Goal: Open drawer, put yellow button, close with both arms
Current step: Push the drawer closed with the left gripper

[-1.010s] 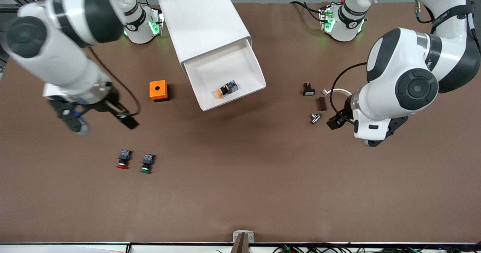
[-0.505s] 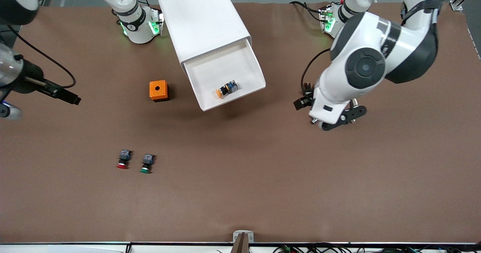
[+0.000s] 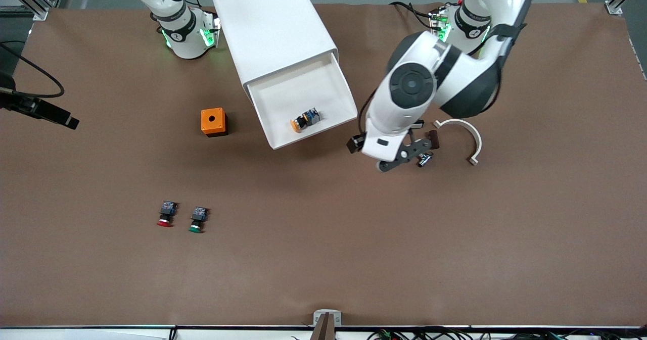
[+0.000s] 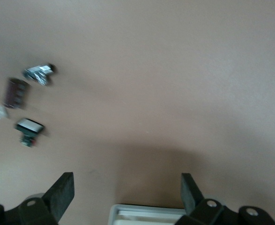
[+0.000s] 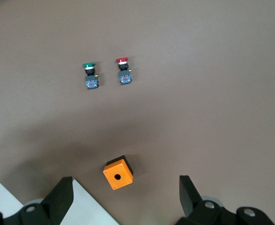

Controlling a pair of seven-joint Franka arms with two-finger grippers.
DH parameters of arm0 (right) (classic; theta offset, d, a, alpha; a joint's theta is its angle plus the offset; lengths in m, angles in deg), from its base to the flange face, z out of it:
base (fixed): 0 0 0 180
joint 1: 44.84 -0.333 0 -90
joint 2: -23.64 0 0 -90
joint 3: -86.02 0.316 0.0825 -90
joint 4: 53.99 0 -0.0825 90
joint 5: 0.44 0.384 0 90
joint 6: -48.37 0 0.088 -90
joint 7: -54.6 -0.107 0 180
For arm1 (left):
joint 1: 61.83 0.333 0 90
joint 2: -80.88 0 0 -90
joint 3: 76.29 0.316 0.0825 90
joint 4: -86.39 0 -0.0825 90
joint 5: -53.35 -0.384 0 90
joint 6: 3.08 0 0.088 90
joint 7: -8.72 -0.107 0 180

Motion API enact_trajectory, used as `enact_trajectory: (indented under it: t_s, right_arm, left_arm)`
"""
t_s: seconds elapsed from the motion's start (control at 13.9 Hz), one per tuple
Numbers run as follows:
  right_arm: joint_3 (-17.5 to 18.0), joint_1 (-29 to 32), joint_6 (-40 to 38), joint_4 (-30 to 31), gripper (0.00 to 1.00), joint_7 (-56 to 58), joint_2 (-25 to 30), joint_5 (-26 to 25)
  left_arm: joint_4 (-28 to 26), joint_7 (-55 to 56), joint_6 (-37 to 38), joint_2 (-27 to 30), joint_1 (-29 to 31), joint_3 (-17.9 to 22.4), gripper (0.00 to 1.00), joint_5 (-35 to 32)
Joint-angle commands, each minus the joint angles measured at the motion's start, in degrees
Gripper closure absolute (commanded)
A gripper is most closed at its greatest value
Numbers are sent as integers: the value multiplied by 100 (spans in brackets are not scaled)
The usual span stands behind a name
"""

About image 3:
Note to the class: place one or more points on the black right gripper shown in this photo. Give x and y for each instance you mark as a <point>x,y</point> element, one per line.
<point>31,106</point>

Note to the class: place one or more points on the yellow push button switch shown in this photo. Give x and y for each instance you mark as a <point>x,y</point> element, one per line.
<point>303,120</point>

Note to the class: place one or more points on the white drawer with deep tray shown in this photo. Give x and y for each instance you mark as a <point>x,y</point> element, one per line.
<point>283,102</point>

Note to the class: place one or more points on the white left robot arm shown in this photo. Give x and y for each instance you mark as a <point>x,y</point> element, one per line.
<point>414,85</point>

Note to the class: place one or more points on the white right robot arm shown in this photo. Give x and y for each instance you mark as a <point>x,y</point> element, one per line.
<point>187,32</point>

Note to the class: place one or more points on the white drawer cabinet housing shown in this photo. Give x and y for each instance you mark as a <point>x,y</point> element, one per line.
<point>273,21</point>

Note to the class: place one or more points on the chrome metal valve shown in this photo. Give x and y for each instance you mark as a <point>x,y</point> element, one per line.
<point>424,162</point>

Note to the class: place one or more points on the brown terminal block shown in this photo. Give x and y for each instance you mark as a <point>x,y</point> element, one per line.
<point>434,140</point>

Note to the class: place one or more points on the brown table cover sheet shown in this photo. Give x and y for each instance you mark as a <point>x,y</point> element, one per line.
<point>323,254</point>

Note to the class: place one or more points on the orange box with hole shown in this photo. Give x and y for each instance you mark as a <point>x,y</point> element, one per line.
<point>206,125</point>

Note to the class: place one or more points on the brown mounting bar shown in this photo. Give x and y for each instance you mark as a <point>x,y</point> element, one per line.
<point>323,330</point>

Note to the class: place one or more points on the red push button switch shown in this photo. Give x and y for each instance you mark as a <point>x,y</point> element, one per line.
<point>167,212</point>

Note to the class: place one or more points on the green push button switch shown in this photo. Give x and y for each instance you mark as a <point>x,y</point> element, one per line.
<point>198,219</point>

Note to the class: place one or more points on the grey metal mount bracket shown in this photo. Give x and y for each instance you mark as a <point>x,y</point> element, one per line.
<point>318,313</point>

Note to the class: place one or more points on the white table edge rail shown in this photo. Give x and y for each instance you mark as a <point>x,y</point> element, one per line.
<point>76,334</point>

